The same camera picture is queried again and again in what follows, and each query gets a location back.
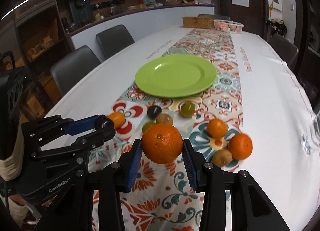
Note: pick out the grey chair far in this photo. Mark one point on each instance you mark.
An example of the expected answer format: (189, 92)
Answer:
(114, 40)

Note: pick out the green plate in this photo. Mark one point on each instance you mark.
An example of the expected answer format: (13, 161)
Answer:
(176, 76)

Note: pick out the small orange mandarin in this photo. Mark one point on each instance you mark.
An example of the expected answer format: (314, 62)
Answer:
(117, 118)

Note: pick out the brown kiwi fruit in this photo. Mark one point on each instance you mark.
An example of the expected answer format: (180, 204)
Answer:
(163, 118)

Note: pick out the clear water bottle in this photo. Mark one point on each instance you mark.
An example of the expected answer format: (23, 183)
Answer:
(310, 139)

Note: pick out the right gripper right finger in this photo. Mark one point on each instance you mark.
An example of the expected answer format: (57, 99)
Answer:
(207, 178)

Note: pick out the grey chair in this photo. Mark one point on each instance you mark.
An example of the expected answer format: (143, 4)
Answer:
(73, 67)
(285, 49)
(114, 40)

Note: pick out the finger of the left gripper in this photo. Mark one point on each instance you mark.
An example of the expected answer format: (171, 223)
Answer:
(94, 139)
(79, 126)

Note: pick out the grey chair near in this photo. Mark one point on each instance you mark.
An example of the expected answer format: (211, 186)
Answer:
(73, 67)

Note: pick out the yellow-green plum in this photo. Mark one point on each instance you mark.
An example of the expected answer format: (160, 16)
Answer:
(148, 125)

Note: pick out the patterned table runner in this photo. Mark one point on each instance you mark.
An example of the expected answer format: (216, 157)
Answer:
(161, 198)

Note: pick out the large orange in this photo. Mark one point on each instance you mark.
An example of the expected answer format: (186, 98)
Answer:
(162, 143)

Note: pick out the green plum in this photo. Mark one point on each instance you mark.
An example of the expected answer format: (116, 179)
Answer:
(187, 110)

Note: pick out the orange tangerine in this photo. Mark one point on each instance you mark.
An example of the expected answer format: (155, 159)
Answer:
(240, 146)

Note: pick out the black coffee machine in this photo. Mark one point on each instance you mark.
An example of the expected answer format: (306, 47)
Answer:
(81, 11)

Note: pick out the grey chair table end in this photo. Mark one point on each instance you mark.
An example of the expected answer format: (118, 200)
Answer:
(215, 17)

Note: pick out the wicker basket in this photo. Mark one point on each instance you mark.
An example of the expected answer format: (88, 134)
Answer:
(198, 22)

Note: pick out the brown round fruit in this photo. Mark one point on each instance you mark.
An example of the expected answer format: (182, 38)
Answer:
(222, 157)

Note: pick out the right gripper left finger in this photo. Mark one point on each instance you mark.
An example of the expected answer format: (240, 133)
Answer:
(118, 177)

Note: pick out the white tablecloth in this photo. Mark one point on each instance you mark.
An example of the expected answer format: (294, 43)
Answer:
(275, 113)

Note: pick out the white plastic fruit basket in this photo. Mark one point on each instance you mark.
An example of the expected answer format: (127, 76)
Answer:
(228, 26)

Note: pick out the dark purple plum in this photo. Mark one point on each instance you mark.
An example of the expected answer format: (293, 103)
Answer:
(153, 111)

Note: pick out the grey chair right side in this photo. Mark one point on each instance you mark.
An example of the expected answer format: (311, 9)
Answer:
(285, 49)

